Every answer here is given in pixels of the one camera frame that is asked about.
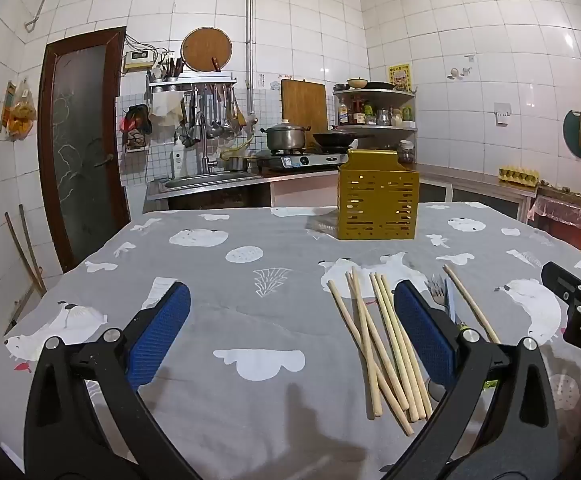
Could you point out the pile of wooden chopsticks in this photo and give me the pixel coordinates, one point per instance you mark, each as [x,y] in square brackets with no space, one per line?
[385,350]

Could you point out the row of condiment bottles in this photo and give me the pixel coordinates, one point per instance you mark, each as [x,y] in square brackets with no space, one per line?
[370,115]

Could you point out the black wok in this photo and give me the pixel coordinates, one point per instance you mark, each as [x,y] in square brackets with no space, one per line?
[334,138]

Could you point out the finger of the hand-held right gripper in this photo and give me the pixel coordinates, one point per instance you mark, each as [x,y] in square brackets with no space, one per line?
[563,277]

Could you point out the grey printed tablecloth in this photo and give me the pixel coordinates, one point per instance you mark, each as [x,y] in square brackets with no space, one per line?
[250,310]

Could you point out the metal faucet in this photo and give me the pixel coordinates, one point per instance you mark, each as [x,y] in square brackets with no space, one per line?
[205,155]

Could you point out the yellow egg tray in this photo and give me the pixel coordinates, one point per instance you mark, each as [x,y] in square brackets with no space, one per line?
[519,175]

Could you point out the steel gas stove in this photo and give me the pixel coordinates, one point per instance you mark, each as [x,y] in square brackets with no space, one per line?
[300,161]

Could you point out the red hanging items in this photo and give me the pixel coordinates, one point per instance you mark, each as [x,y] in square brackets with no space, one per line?
[133,127]

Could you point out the steel cooking pot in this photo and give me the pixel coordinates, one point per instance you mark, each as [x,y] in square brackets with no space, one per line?
[285,137]

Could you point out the brown kitchen counter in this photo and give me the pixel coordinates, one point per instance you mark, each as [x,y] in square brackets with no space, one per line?
[460,177]

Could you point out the white wall pipe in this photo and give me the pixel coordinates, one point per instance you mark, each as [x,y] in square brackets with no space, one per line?
[249,35]

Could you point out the brown door with frosted glass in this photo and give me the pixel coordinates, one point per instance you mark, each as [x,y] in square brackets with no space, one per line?
[78,160]

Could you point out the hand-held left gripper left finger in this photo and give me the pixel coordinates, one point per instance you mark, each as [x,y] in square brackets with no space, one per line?
[163,332]

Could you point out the hanging bag of oranges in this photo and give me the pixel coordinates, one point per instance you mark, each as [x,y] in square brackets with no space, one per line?
[19,112]

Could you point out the metal wall rack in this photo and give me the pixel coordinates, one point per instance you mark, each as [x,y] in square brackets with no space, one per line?
[190,81]

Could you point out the wooden chopstick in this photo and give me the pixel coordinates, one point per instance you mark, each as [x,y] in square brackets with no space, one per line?
[470,305]

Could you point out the white hanging cloth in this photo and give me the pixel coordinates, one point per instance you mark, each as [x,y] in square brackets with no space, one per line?
[164,112]

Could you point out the beige bowl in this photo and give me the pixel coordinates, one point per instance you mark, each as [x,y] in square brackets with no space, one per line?
[357,83]

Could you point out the leaning wooden sticks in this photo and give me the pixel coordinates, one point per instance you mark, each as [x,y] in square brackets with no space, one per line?
[23,250]

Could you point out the yellow slotted utensil holder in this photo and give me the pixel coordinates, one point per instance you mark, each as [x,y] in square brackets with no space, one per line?
[378,195]

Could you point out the lace covered side table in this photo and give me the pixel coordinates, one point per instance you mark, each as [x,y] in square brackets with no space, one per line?
[565,207]

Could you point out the rectangular wooden cutting board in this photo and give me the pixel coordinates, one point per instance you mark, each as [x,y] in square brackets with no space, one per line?
[303,105]

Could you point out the slim grey metal utensil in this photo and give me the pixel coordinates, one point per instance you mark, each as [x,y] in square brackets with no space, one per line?
[451,302]

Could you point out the row of hanging kitchen tools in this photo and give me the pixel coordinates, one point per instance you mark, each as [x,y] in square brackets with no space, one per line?
[210,115]

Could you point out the metal corner shelf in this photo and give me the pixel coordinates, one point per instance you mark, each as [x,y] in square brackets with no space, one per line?
[375,129]

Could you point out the yellowish electrical box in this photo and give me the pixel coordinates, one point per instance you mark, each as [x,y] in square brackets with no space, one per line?
[138,60]

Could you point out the white soap bottle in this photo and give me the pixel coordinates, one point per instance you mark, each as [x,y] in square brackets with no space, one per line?
[177,160]

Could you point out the steel sink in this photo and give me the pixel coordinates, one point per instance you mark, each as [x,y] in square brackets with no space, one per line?
[205,180]

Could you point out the yellow wall poster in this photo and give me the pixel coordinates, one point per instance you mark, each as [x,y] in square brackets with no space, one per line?
[399,77]

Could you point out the glass jar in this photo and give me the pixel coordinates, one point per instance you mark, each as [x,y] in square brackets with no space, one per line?
[406,152]

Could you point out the wall sticker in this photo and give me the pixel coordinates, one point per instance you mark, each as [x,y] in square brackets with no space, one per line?
[460,73]

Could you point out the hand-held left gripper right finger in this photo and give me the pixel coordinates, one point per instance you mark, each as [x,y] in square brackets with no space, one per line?
[423,332]

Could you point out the round wooden board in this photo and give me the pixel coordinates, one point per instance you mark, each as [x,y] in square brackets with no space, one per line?
[205,50]

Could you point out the black shallow pan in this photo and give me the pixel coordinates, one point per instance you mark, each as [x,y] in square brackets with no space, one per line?
[380,85]

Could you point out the small steel saucepan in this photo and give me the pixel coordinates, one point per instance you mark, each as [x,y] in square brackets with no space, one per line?
[238,163]

